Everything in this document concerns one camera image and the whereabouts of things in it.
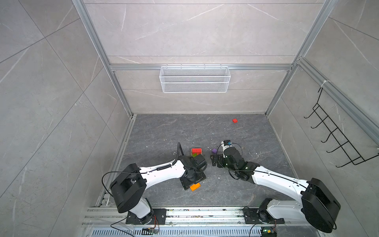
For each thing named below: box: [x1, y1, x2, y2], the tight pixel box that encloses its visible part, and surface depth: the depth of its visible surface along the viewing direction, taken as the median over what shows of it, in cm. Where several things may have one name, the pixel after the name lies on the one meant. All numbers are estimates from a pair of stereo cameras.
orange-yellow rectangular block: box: [189, 182, 201, 192], surface depth 83 cm
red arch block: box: [191, 148, 202, 156], surface depth 97 cm
